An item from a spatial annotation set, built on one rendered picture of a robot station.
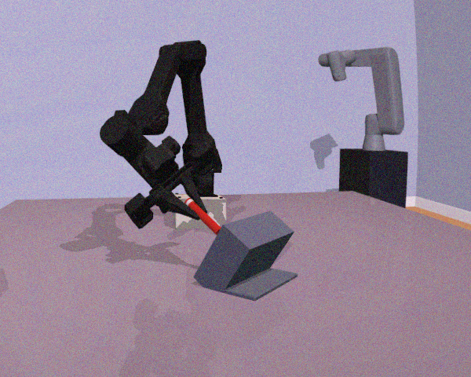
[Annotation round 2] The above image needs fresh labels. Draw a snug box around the red peg with white band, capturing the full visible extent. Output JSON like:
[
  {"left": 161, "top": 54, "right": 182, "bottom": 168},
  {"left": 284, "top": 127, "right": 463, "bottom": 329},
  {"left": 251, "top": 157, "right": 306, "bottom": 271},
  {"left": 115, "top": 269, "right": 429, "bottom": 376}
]
[{"left": 184, "top": 198, "right": 221, "bottom": 235}]

